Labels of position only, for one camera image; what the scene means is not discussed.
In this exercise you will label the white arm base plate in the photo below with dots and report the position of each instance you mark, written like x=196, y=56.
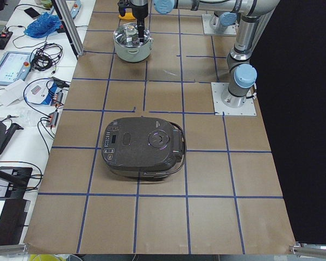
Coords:
x=231, y=31
x=228, y=105

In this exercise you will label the blue plastic bag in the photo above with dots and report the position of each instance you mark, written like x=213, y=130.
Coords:
x=43, y=26

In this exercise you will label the aluminium frame post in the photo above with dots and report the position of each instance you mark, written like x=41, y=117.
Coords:
x=64, y=15

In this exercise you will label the white round device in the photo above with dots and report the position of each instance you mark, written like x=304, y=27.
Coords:
x=40, y=92

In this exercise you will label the pale green electric pot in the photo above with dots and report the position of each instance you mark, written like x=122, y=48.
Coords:
x=133, y=55

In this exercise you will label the glass pot lid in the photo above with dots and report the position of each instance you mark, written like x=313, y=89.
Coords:
x=126, y=35

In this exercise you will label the black smartphone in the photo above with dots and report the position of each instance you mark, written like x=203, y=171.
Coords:
x=31, y=12

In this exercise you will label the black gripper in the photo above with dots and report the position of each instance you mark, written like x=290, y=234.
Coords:
x=139, y=11

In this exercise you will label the black rice cooker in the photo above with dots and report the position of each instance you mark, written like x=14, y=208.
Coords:
x=144, y=147

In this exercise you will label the teach pendant tablet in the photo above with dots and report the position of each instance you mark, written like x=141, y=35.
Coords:
x=14, y=66

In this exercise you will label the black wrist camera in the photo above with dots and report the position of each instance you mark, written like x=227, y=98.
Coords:
x=122, y=5

